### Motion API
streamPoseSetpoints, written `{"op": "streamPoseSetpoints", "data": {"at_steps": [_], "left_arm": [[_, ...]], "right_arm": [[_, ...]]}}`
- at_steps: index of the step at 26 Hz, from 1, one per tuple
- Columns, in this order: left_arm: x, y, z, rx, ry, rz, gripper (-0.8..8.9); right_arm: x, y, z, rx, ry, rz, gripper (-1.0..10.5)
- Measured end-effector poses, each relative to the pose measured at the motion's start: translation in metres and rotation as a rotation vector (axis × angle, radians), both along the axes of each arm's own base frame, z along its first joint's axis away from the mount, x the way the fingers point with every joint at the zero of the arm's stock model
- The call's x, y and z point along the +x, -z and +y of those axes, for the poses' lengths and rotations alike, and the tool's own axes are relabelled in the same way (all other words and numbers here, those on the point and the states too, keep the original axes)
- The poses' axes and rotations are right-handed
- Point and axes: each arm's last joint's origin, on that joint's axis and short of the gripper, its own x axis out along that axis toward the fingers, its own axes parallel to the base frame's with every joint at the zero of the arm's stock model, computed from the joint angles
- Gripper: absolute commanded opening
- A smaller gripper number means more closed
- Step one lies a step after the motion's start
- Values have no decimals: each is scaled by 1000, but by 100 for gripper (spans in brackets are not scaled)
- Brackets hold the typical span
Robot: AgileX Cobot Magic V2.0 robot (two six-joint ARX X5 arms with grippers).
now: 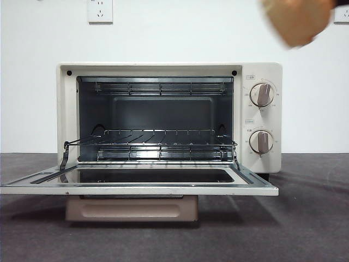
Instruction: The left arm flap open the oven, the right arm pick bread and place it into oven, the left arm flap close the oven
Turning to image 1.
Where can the white wall socket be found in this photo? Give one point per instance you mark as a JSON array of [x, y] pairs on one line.
[[100, 12], [342, 16]]

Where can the small taupe oven knob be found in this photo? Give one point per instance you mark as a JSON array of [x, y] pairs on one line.
[[261, 141]]

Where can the golden brown bread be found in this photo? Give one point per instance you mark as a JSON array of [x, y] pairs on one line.
[[297, 21]]

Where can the metal heater guard grille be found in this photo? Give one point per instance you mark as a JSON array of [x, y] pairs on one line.
[[161, 152], [161, 88]]

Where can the large taupe oven knob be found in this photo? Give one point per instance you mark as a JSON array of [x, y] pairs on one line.
[[262, 94]]

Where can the cream toaster oven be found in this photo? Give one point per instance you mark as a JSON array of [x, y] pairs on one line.
[[272, 73]]

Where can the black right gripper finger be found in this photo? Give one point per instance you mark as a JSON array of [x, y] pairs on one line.
[[342, 2]]

